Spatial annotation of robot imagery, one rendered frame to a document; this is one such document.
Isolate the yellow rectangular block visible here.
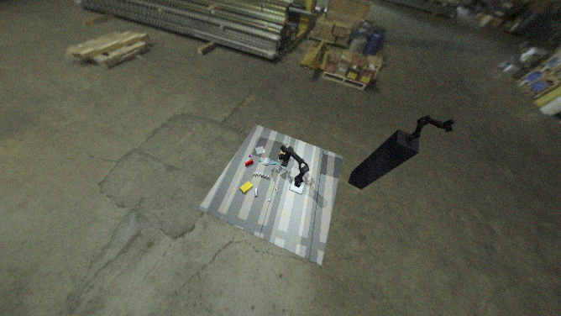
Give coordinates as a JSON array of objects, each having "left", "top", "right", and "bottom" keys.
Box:
[{"left": 240, "top": 181, "right": 253, "bottom": 193}]

